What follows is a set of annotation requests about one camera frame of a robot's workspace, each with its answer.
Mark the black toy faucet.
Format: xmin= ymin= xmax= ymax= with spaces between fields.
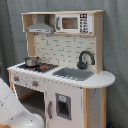
xmin=76 ymin=50 xmax=96 ymax=71

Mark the grey cabinet door handle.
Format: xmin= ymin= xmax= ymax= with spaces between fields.
xmin=48 ymin=101 xmax=52 ymax=119

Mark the grey toy sink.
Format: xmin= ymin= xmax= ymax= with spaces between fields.
xmin=53 ymin=67 xmax=93 ymax=81

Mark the small steel pot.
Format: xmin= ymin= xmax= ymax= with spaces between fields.
xmin=25 ymin=56 xmax=40 ymax=67

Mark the toy microwave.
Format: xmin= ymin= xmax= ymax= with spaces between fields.
xmin=56 ymin=14 xmax=93 ymax=34

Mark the grey range hood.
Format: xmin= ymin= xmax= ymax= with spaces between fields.
xmin=26 ymin=15 xmax=54 ymax=34

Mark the grey ice dispenser panel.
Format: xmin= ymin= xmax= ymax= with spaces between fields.
xmin=55 ymin=93 xmax=71 ymax=120

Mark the wooden toy kitchen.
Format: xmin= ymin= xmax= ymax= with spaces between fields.
xmin=8 ymin=10 xmax=115 ymax=128

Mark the oven knob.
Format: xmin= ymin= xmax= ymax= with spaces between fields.
xmin=13 ymin=75 xmax=20 ymax=83
xmin=32 ymin=81 xmax=39 ymax=87

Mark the black toy stovetop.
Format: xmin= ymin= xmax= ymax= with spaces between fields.
xmin=20 ymin=63 xmax=57 ymax=73

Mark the right oven knob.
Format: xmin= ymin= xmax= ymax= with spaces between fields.
xmin=32 ymin=81 xmax=39 ymax=87

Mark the left oven knob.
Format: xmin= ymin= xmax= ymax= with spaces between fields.
xmin=13 ymin=75 xmax=20 ymax=83

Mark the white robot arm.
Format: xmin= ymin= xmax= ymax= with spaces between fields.
xmin=0 ymin=78 xmax=44 ymax=128

